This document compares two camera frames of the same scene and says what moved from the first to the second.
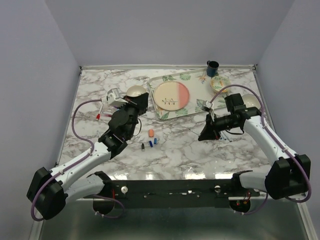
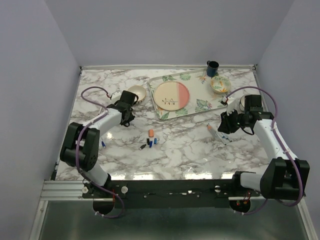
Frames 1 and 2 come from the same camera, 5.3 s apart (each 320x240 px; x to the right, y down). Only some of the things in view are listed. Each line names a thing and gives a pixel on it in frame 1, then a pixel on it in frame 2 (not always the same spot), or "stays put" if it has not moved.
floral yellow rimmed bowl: x=218 y=82 stays put
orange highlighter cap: x=151 y=133 stays put
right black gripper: x=211 y=130 to x=225 y=125
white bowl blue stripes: x=135 y=90 stays put
